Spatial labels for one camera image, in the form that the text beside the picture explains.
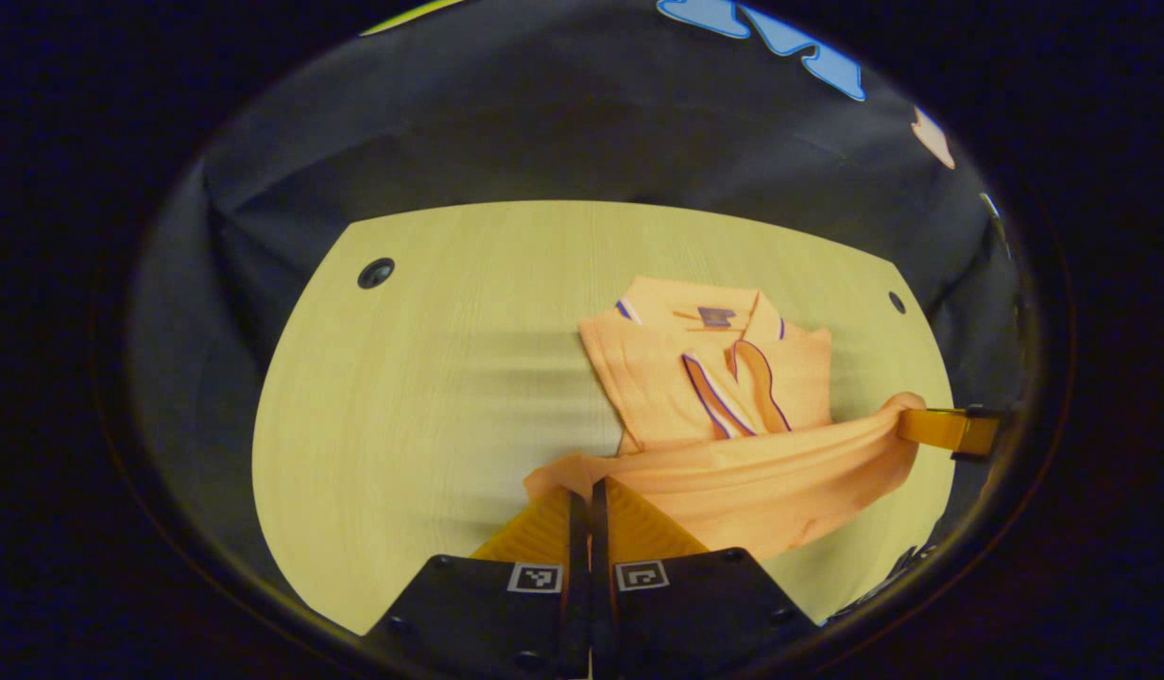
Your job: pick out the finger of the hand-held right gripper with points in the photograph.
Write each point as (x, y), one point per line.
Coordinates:
(941, 430)

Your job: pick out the black table grommet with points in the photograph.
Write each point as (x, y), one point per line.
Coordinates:
(375, 273)
(896, 302)

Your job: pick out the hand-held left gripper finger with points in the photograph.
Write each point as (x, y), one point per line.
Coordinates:
(599, 538)
(578, 538)

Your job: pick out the orange T-shirt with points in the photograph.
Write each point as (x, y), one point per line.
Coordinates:
(658, 378)

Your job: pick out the black backdrop cloth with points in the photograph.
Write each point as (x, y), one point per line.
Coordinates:
(544, 123)

